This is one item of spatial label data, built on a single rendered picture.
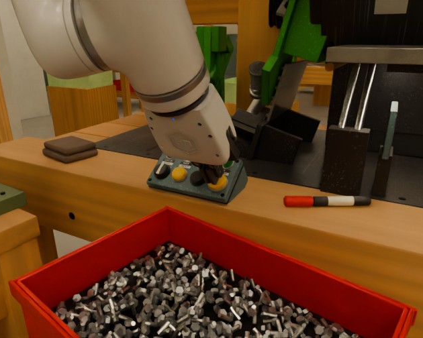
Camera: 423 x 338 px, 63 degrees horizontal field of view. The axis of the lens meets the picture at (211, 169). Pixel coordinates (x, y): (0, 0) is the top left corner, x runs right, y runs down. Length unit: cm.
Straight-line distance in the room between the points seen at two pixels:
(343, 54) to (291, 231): 24
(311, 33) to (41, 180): 60
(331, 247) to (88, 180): 44
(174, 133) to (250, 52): 71
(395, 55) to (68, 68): 36
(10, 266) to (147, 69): 46
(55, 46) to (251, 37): 81
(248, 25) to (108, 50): 80
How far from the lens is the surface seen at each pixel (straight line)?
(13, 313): 75
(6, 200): 71
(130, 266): 46
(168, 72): 35
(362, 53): 48
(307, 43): 69
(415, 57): 48
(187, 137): 42
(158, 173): 58
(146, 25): 32
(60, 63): 37
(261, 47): 110
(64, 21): 35
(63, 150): 77
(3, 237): 66
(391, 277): 52
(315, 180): 65
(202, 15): 128
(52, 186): 78
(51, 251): 104
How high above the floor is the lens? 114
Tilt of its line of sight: 21 degrees down
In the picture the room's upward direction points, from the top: straight up
